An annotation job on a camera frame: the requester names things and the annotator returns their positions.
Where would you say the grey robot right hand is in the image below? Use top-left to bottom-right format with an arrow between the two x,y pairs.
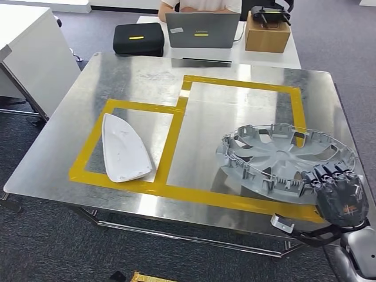
304,162 -> 369,229

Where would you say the silver plastic wheel hubcap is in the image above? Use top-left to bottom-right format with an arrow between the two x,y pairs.
215,123 -> 357,206

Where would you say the white plastic cover part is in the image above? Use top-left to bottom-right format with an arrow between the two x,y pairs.
101,113 -> 153,184

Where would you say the steel workbench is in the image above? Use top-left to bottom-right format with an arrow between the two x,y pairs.
0,52 -> 376,260

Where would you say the white desk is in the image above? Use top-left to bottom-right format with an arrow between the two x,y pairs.
136,15 -> 301,70

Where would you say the cardboard box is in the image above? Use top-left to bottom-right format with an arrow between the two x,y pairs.
245,11 -> 291,54

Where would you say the black router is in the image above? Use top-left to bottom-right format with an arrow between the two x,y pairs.
251,4 -> 291,27

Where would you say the grey laptop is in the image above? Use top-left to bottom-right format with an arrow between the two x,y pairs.
165,11 -> 242,49

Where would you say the person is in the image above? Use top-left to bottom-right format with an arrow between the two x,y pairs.
158,0 -> 243,22

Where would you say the black zip case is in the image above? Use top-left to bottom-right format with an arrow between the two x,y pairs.
112,22 -> 165,58

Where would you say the white cabinet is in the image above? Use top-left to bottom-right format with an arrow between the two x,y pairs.
0,4 -> 81,122

